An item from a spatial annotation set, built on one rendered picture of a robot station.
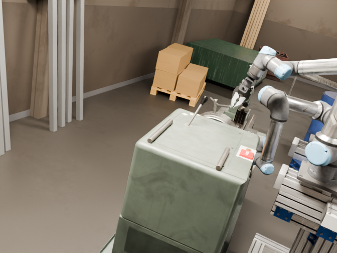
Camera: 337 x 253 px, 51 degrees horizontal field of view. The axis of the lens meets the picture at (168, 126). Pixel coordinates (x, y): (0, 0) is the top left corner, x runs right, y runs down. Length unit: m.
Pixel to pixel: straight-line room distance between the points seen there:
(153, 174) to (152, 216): 0.20
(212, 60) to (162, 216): 6.02
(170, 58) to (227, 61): 1.83
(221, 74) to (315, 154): 5.77
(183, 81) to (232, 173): 4.48
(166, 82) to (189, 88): 0.38
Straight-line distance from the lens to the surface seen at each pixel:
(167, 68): 5.85
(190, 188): 1.49
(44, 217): 3.01
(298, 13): 10.40
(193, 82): 5.83
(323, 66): 1.87
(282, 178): 1.94
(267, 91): 2.18
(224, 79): 7.39
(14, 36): 4.08
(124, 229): 1.73
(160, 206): 1.58
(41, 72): 4.29
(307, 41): 10.38
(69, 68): 4.30
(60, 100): 4.25
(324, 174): 1.90
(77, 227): 2.93
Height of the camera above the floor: 1.92
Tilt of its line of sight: 23 degrees down
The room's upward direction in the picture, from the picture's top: 14 degrees clockwise
